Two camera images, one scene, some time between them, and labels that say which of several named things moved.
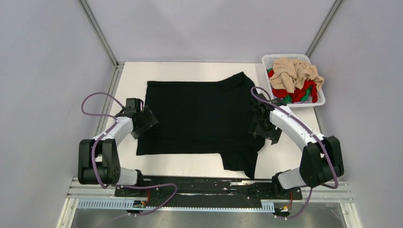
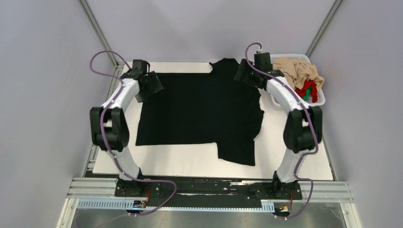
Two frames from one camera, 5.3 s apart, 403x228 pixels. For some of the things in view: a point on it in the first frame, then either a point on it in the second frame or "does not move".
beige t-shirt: [289, 74] does not move
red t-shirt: [298, 95] does not move
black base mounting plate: [208, 191] does not move
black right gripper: [273, 134] → [245, 66]
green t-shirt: [288, 99] does not move
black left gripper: [149, 121] → [156, 87]
